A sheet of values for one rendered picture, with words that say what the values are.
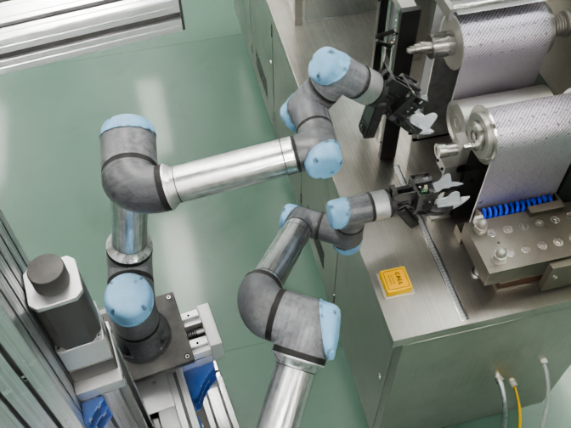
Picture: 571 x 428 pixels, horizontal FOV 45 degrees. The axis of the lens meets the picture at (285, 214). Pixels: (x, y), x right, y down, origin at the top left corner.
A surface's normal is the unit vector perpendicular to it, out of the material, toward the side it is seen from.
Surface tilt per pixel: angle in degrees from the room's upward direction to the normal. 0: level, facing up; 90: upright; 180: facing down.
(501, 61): 92
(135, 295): 7
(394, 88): 90
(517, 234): 0
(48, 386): 90
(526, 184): 90
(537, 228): 0
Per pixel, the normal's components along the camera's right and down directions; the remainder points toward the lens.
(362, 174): -0.01, -0.60
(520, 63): 0.24, 0.79
